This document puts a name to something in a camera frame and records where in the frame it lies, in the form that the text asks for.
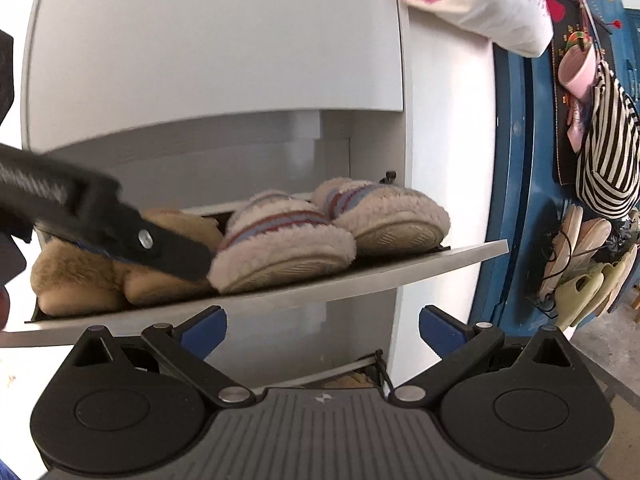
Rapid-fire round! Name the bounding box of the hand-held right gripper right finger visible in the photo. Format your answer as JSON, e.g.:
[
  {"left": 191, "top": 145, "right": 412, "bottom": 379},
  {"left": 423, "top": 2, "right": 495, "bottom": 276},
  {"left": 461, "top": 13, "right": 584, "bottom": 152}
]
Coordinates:
[{"left": 390, "top": 304, "right": 572, "bottom": 407}]

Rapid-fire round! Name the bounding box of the black hanging organizer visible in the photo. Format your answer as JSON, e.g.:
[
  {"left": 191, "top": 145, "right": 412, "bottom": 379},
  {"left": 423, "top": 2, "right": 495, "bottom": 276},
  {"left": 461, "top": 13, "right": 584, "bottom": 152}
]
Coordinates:
[{"left": 542, "top": 0, "right": 626, "bottom": 188}]

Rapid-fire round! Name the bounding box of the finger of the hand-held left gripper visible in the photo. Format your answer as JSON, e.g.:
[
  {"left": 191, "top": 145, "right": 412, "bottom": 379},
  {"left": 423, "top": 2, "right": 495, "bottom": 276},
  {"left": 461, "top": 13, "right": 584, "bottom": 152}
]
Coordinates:
[{"left": 116, "top": 204, "right": 214, "bottom": 282}]

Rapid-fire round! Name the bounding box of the blue door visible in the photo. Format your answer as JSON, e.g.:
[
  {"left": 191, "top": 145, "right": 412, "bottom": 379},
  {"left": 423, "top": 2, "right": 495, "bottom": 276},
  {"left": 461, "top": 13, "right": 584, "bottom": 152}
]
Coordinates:
[{"left": 470, "top": 0, "right": 640, "bottom": 331}]

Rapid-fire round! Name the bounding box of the white shoe cabinet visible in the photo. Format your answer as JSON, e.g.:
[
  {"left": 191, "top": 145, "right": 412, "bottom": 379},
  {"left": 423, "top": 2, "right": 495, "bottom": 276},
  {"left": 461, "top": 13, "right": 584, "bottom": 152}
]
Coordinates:
[{"left": 0, "top": 0, "right": 511, "bottom": 396}]

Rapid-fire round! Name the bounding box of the white and pink cloth bag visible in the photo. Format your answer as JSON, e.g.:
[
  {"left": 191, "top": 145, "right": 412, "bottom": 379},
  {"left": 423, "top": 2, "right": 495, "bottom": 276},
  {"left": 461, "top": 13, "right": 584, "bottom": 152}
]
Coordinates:
[{"left": 404, "top": 0, "right": 555, "bottom": 58}]

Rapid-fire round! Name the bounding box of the black and white striped bag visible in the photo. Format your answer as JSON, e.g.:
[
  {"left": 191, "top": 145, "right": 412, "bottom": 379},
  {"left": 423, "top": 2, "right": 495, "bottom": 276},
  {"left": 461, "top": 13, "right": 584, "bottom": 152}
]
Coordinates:
[{"left": 575, "top": 60, "right": 640, "bottom": 218}]

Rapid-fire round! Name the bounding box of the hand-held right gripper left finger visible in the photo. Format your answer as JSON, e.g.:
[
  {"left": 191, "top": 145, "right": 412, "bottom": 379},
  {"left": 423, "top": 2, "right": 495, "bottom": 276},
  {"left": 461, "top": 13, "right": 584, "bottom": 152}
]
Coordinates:
[{"left": 69, "top": 304, "right": 257, "bottom": 407}]

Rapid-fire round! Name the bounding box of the white striped fluffy slipper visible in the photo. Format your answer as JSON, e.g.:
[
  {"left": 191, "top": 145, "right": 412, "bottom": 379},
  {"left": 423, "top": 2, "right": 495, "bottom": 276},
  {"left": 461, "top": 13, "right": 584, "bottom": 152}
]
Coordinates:
[
  {"left": 207, "top": 189, "right": 357, "bottom": 295},
  {"left": 311, "top": 177, "right": 451, "bottom": 258}
]

